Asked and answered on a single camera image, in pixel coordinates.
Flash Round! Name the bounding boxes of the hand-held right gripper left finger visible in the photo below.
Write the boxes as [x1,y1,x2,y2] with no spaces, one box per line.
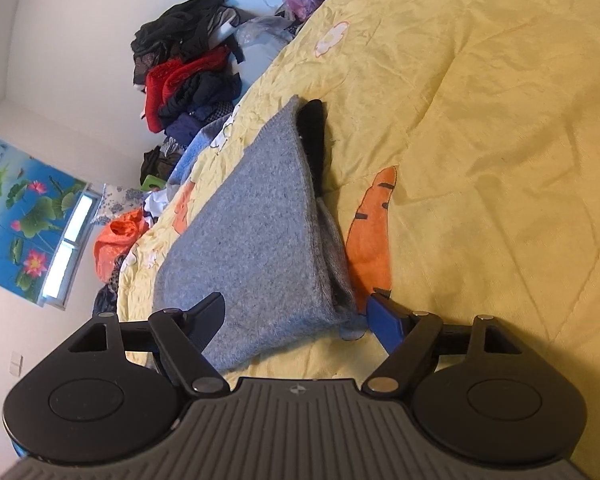
[45,291,231,399]

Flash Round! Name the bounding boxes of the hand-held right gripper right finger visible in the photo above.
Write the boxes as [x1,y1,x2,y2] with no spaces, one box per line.
[361,291,528,397]

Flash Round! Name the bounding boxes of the grey sweater with navy sleeves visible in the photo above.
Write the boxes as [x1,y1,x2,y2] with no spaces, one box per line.
[152,95,368,373]

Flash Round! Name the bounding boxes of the dark patterned clothes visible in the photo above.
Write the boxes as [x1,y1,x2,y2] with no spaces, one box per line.
[92,255,127,317]

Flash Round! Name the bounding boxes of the pile of dark and red clothes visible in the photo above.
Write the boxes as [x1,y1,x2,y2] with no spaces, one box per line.
[131,0,244,161]

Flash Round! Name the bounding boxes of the orange plastic bag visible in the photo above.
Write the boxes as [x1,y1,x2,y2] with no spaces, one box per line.
[94,208,151,284]

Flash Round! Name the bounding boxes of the white crumpled bag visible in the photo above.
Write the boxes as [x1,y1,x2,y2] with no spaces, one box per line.
[142,187,170,217]

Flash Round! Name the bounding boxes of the floral pillow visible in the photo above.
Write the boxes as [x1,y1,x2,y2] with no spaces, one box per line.
[90,183,146,226]

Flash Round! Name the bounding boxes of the window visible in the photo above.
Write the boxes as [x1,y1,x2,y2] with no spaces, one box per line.
[37,187,104,309]

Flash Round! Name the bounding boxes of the dark brown garment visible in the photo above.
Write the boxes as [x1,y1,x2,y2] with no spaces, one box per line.
[140,145,183,190]

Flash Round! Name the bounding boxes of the light blue knit blanket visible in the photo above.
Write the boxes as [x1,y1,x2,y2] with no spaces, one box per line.
[167,110,242,187]

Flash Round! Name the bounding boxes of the yellow carrot print quilt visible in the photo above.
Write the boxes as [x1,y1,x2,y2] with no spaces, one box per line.
[117,0,600,461]

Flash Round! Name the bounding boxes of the lotus print window blind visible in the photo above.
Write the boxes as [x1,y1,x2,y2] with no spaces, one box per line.
[0,132,89,304]

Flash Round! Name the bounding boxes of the clear plastic bag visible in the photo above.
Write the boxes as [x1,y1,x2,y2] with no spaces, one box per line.
[235,15,297,50]

